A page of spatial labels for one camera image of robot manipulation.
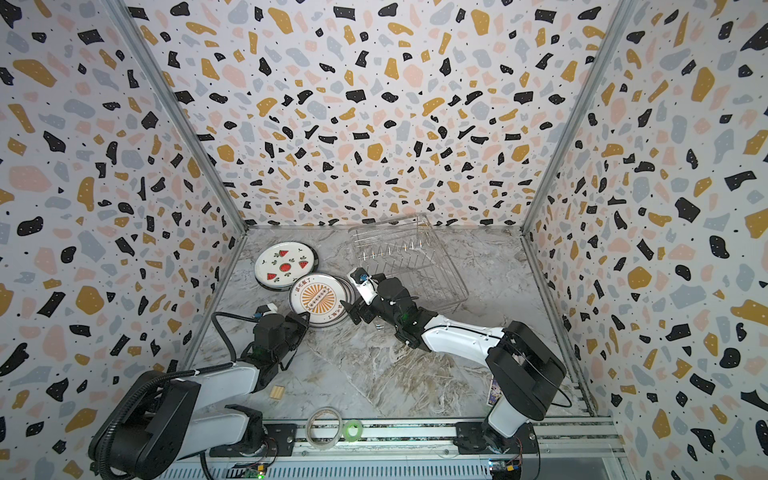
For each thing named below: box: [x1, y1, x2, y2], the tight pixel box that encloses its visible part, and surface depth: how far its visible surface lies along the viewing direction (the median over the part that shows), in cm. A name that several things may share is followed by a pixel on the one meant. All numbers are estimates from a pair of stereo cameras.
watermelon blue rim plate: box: [254, 241, 319, 291], surface depth 108 cm
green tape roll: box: [344, 419, 363, 442], surface depth 77 cm
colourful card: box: [486, 378, 503, 407], surface depth 81 cm
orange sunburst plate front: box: [289, 273, 349, 327], surface depth 96 cm
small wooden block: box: [270, 385, 285, 400], surface depth 82 cm
